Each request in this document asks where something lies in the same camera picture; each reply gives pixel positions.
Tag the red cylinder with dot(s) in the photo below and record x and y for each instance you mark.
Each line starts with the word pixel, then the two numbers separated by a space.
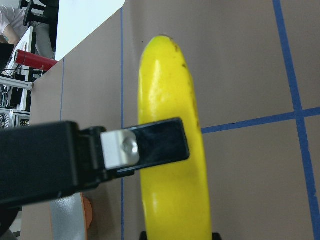
pixel 34 61

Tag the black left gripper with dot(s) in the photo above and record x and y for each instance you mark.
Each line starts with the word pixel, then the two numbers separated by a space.
pixel 49 161

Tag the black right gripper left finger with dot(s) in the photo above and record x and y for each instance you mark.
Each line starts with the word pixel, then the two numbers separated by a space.
pixel 143 236

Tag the yellow banana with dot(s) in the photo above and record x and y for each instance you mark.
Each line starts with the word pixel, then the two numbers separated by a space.
pixel 175 196

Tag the person in white shirt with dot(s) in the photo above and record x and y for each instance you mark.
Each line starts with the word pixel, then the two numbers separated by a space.
pixel 12 30

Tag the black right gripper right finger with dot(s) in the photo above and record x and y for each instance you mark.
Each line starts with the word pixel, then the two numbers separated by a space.
pixel 216 236

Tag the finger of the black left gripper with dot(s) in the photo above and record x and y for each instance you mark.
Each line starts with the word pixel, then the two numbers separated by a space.
pixel 128 150

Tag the grey square plate orange rim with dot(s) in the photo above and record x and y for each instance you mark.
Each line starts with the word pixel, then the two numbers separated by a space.
pixel 71 217

